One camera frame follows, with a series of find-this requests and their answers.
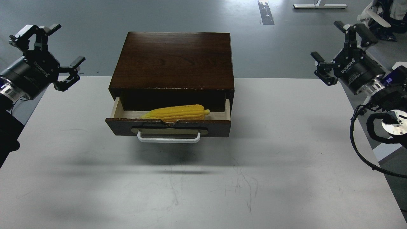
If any white desk foot bar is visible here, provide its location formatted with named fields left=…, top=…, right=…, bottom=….
left=293, top=0, right=348, bottom=9

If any wooden drawer with white handle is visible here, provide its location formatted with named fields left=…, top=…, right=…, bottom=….
left=106, top=98, right=232, bottom=143

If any white office chair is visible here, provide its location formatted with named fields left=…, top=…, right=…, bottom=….
left=357, top=0, right=407, bottom=42

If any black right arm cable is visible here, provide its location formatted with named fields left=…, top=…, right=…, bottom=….
left=349, top=105, right=407, bottom=178

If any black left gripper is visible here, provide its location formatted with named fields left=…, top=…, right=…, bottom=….
left=0, top=24, right=86, bottom=101

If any dark wooden drawer cabinet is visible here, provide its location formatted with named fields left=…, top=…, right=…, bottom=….
left=108, top=31, right=235, bottom=111

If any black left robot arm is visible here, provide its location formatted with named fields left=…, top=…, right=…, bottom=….
left=0, top=24, right=85, bottom=165

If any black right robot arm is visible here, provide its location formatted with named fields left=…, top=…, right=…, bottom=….
left=311, top=21, right=406, bottom=147

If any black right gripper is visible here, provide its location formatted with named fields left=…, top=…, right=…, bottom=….
left=310, top=21, right=385, bottom=95

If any yellow toy corn cob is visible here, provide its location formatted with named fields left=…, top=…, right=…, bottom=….
left=140, top=104, right=210, bottom=123

